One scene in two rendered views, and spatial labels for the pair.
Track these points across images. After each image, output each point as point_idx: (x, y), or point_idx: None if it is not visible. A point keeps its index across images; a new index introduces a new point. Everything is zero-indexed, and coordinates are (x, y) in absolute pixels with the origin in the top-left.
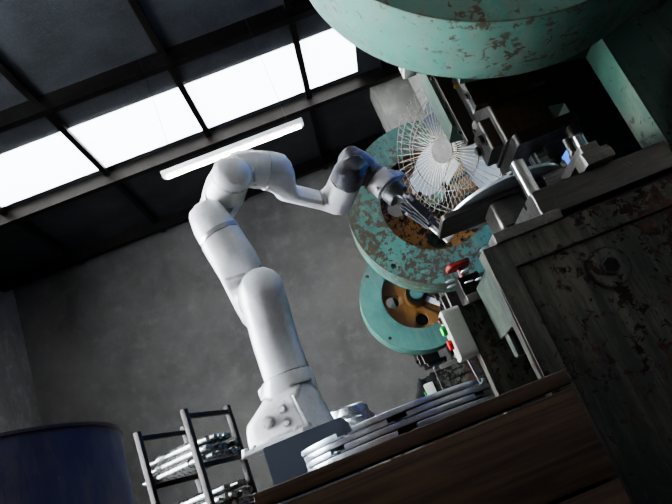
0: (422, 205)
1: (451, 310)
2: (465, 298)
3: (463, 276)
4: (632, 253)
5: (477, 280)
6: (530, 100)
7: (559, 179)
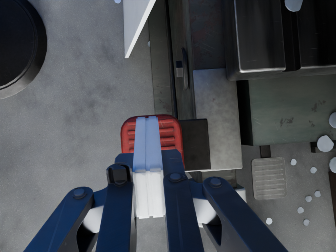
0: (283, 251)
1: (246, 202)
2: (229, 169)
3: (210, 154)
4: None
5: (320, 147)
6: None
7: None
